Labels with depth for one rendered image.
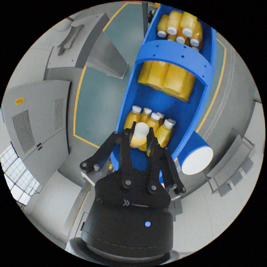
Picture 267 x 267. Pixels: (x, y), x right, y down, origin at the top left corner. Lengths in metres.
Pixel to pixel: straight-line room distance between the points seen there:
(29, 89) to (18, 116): 0.38
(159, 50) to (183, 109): 0.29
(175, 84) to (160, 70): 0.07
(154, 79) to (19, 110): 1.53
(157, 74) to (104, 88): 1.33
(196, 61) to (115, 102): 1.39
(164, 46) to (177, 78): 0.10
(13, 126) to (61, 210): 3.95
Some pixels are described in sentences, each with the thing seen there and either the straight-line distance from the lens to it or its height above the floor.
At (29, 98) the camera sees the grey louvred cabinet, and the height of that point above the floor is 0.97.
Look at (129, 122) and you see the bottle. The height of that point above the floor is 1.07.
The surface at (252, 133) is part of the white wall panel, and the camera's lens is 3.65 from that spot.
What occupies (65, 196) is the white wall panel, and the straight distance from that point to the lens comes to 4.81.
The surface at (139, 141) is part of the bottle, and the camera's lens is 0.25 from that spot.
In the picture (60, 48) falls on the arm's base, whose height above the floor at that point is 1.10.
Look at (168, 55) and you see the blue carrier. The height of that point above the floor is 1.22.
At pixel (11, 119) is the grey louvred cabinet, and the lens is 1.52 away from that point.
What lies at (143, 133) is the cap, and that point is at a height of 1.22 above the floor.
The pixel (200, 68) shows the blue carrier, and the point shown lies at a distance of 0.24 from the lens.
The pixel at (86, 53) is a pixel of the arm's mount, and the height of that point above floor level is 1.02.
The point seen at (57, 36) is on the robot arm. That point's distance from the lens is 0.58.
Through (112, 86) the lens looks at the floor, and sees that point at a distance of 1.51.
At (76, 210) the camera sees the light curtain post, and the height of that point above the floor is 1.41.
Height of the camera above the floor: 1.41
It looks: 62 degrees down
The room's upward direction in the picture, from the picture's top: 164 degrees counter-clockwise
